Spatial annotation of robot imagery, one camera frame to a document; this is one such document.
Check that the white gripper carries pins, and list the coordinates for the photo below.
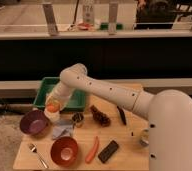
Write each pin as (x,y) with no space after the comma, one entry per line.
(61,93)

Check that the orange apple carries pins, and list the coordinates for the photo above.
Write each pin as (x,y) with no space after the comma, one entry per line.
(52,108)

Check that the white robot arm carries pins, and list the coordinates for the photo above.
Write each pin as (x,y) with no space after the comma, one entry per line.
(169,114)

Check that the purple bowl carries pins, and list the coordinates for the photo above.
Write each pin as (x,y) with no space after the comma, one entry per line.
(34,122)

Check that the red bowl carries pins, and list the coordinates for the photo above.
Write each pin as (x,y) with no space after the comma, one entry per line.
(64,151)

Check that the green tray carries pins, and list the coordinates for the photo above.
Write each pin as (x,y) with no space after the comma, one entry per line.
(76,103)

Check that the white cup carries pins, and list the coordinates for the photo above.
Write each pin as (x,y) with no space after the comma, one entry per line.
(53,117)

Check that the small metal cup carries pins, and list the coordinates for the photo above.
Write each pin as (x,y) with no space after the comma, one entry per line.
(78,119)

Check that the grey folded cloth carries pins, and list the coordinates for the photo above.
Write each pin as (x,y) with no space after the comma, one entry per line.
(63,128)

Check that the brown pine cone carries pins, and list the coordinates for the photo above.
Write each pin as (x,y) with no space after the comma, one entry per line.
(100,117)

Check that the silver fork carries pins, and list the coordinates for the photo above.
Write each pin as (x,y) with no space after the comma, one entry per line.
(33,149)

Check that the orange carrot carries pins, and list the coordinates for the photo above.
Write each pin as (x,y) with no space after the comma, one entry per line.
(91,154)

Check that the black rectangular block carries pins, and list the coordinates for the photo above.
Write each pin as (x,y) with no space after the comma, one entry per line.
(108,151)

